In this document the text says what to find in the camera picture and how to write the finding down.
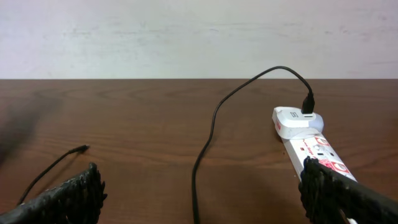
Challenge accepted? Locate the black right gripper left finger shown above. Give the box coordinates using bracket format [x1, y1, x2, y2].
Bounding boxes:
[1, 162, 107, 224]

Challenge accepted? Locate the white USB charger plug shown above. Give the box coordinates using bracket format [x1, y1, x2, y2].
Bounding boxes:
[272, 106, 324, 140]

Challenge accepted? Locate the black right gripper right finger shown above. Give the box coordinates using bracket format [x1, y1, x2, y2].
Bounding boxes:
[298, 157, 397, 224]

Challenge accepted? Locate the white power strip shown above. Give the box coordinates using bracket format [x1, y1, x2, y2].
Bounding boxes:
[282, 134, 356, 181]

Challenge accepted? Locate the black USB charging cable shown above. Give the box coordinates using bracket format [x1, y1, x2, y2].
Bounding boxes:
[17, 65, 315, 224]

